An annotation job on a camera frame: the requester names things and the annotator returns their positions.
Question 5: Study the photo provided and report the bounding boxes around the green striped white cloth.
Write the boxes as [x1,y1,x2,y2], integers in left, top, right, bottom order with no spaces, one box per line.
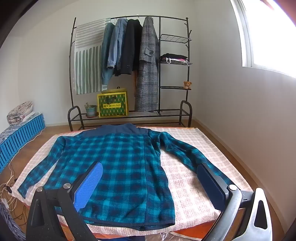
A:
[71,19,110,95]

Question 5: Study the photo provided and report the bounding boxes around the black metal clothes rack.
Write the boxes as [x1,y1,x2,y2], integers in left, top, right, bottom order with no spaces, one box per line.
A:
[67,15,193,126]

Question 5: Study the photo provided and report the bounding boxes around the teal plaid fleece jacket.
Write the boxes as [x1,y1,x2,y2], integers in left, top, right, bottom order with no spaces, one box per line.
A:
[18,124,232,231]

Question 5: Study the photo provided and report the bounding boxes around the white cables on floor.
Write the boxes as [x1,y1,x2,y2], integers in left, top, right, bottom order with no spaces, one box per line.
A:
[0,162,28,227]

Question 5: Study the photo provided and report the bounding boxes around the floral folded bedding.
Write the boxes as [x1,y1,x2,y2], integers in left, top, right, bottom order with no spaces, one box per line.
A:
[6,101,33,126]

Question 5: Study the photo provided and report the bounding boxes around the blue slatted plastic crate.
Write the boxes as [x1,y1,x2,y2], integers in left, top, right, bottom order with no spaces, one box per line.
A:
[1,113,45,172]

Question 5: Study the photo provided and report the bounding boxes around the pink checked bed blanket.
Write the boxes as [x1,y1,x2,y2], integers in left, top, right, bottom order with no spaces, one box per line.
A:
[12,126,252,237]

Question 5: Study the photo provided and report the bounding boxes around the light blue denim shirt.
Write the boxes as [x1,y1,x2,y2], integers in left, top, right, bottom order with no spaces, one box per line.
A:
[107,18,128,70]

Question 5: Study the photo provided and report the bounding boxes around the small potted plant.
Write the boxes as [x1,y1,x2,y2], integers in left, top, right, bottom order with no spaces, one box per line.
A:
[84,102,97,118]

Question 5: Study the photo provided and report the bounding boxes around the small brown teddy bear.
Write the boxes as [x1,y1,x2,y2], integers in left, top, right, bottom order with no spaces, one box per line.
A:
[184,81,192,89]

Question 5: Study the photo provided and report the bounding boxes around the black hanging coat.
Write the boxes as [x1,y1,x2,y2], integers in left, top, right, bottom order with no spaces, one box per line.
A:
[115,19,142,76]

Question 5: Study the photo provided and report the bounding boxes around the yellow green patterned bag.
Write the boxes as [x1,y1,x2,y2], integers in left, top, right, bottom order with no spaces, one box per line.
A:
[97,87,129,118]

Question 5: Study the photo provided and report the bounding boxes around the teal denim jacket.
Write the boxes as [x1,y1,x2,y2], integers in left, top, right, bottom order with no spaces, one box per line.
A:
[100,23,115,85]

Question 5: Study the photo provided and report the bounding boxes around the window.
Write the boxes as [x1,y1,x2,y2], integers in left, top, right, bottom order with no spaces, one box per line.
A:
[231,1,295,78]

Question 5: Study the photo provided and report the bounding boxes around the grey plaid long coat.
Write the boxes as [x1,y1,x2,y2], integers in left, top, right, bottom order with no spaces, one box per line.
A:
[134,16,159,111]

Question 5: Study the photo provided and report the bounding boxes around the folded clothes on shelf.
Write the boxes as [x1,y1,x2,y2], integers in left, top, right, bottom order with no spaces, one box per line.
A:
[161,53,189,65]

